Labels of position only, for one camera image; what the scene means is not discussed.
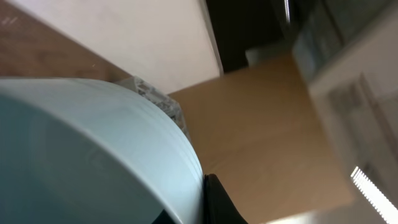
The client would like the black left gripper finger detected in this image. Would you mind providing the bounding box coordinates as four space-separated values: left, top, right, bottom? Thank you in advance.
203 174 248 224

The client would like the grey dishwasher rack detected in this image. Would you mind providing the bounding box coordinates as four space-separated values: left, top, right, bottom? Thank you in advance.
116 76 191 141

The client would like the light blue bowl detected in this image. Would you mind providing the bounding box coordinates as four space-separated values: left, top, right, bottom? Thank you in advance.
1 78 204 223

